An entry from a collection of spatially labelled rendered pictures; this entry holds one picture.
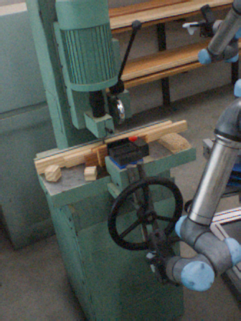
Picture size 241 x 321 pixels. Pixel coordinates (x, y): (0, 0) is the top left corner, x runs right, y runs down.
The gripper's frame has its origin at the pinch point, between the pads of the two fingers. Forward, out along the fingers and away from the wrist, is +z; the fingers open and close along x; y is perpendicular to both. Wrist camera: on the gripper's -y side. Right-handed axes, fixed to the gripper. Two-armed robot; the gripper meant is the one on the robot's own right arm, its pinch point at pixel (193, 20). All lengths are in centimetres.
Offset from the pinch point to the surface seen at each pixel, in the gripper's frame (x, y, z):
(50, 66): -92, -14, -31
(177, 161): -65, 29, -68
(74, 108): -90, 2, -41
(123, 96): -67, 8, -36
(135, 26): -68, -26, -64
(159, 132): -62, 23, -53
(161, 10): 60, 22, 132
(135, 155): -84, 13, -75
